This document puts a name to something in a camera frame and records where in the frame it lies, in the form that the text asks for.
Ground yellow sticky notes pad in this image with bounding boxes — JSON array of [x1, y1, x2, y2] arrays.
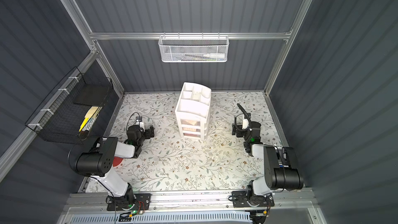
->
[[85, 106, 98, 118]]

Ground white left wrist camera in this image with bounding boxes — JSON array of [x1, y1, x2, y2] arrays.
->
[[135, 116, 145, 129]]

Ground black right camera cable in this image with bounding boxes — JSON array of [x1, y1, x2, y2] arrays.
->
[[234, 103, 251, 131]]

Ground white wire mesh basket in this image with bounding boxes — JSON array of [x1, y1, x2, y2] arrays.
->
[[158, 35, 230, 63]]

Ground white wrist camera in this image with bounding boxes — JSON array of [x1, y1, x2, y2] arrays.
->
[[242, 117, 251, 131], [135, 116, 145, 129]]

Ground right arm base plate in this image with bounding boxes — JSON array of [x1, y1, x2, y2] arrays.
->
[[228, 190, 275, 208]]

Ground white desk drawer organizer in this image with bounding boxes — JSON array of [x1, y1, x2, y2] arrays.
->
[[175, 82, 212, 141]]

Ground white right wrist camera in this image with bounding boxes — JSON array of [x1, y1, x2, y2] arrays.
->
[[242, 117, 251, 131]]

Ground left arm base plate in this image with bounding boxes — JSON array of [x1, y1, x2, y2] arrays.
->
[[106, 194, 151, 211]]

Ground white marker in basket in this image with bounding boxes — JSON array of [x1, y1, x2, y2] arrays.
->
[[203, 53, 226, 60]]

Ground red pencil cup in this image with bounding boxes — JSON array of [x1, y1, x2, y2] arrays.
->
[[113, 157, 123, 167]]

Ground black notebook in basket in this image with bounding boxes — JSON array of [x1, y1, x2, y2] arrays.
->
[[73, 85, 109, 107]]

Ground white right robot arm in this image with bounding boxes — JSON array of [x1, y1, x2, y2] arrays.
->
[[229, 122, 304, 208]]

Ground black wire wall basket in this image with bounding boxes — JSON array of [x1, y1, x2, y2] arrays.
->
[[25, 67, 114, 144]]

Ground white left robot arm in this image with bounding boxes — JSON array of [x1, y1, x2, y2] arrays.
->
[[68, 125, 154, 213]]

